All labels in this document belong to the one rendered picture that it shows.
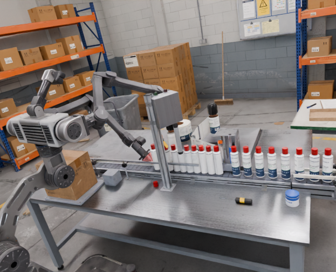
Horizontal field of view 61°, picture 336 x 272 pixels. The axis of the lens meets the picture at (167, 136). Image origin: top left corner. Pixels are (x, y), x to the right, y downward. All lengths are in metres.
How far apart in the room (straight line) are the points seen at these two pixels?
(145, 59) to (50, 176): 4.03
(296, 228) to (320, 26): 4.61
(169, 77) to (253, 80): 1.90
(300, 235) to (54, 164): 1.40
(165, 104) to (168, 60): 3.64
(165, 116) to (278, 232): 0.88
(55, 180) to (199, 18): 5.28
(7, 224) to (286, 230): 1.48
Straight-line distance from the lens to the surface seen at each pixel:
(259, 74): 6.27
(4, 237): 1.88
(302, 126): 2.80
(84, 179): 2.17
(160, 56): 5.39
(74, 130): 1.56
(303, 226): 1.63
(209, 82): 6.71
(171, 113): 1.75
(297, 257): 1.66
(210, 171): 1.94
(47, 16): 6.05
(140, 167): 2.23
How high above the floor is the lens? 1.89
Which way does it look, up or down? 22 degrees down
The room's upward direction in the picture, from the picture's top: 12 degrees counter-clockwise
